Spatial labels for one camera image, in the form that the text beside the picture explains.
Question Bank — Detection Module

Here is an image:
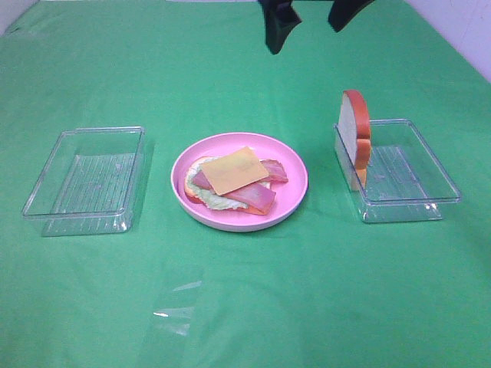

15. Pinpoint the clear plastic tray right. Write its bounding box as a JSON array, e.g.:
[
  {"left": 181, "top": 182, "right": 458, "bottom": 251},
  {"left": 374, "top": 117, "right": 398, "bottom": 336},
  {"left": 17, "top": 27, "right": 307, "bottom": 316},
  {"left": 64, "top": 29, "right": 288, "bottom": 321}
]
[{"left": 334, "top": 119, "right": 461, "bottom": 223}]

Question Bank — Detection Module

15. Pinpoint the clear plastic tray left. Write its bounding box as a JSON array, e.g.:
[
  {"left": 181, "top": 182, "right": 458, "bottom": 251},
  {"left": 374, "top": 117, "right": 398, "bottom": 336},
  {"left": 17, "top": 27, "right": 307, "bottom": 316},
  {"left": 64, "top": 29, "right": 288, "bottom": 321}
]
[{"left": 21, "top": 126, "right": 145, "bottom": 237}]

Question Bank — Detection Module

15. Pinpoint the pink plate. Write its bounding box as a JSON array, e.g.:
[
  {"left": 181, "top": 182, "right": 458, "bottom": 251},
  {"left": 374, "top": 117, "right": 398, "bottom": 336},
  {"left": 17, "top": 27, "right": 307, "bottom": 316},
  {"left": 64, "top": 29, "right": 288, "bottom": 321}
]
[{"left": 170, "top": 132, "right": 308, "bottom": 232}]

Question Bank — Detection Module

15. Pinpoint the bacon strip tray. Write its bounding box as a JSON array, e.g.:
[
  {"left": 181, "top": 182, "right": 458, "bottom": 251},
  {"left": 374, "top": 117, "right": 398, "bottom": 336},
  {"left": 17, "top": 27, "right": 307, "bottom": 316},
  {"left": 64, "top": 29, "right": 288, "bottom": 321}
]
[
  {"left": 260, "top": 159, "right": 288, "bottom": 183},
  {"left": 193, "top": 170, "right": 276, "bottom": 215}
]

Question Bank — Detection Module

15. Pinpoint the clear plastic film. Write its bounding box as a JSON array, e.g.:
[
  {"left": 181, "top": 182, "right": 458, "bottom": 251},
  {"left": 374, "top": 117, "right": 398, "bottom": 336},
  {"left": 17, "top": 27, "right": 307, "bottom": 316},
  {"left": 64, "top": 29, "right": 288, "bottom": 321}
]
[{"left": 151, "top": 264, "right": 203, "bottom": 337}]

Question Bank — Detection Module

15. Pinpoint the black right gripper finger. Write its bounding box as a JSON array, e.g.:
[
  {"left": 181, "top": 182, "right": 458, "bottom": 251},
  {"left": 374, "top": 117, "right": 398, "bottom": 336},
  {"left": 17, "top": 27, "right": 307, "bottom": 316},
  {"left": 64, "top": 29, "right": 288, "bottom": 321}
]
[
  {"left": 259, "top": 0, "right": 302, "bottom": 54},
  {"left": 328, "top": 0, "right": 374, "bottom": 32}
]

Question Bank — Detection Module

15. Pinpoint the green tablecloth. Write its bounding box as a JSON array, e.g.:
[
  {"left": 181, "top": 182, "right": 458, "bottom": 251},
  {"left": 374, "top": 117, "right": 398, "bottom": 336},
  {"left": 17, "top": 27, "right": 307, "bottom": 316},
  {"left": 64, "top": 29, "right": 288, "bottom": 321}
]
[{"left": 1, "top": 1, "right": 490, "bottom": 367}]

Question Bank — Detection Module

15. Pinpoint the green lettuce leaf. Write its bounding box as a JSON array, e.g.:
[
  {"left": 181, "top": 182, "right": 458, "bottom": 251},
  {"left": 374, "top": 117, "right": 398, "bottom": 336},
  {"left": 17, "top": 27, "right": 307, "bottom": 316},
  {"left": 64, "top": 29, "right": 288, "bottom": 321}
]
[{"left": 184, "top": 156, "right": 251, "bottom": 211}]

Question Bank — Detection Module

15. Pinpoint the toast bread slice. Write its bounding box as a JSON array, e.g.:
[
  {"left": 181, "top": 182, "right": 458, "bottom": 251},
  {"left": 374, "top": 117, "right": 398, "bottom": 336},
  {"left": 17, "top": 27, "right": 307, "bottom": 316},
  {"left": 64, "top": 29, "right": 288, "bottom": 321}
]
[{"left": 184, "top": 156, "right": 276, "bottom": 215}]

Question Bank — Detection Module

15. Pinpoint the yellow cheese slice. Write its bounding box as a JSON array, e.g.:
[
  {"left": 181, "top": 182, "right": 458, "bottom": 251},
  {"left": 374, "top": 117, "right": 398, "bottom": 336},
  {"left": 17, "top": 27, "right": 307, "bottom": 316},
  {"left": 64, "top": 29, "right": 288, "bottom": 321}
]
[{"left": 200, "top": 146, "right": 268, "bottom": 195}]

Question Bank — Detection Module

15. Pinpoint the clear plastic tray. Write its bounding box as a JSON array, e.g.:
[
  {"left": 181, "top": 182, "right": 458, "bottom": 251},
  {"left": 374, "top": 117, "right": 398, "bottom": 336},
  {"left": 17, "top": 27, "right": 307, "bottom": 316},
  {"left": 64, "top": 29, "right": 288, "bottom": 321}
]
[
  {"left": 334, "top": 119, "right": 461, "bottom": 223},
  {"left": 21, "top": 126, "right": 145, "bottom": 237}
]

